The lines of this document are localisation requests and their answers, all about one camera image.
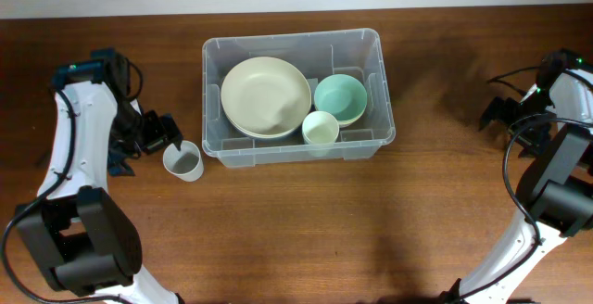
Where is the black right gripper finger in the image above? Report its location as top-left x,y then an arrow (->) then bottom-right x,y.
479,96 -> 521,132
507,120 -> 551,158

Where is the grey translucent cup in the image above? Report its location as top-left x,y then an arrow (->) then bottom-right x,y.
162,140 -> 204,182

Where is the beige bowl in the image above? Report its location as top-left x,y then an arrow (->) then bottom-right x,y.
228,110 -> 305,140
221,57 -> 311,119

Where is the mint green bowl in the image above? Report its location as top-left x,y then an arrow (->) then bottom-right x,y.
313,74 -> 368,118

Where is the cream cup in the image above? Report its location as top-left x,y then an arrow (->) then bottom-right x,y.
301,111 -> 340,145

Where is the yellow bowl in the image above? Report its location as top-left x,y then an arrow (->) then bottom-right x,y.
336,110 -> 364,128

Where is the mint green cup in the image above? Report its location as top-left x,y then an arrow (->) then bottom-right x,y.
307,144 -> 334,158

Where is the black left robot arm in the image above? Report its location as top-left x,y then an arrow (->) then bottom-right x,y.
6,48 -> 183,303

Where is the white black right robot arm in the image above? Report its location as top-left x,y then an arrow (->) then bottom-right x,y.
439,49 -> 592,303

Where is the clear plastic storage bin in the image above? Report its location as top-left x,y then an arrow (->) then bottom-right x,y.
201,28 -> 396,168

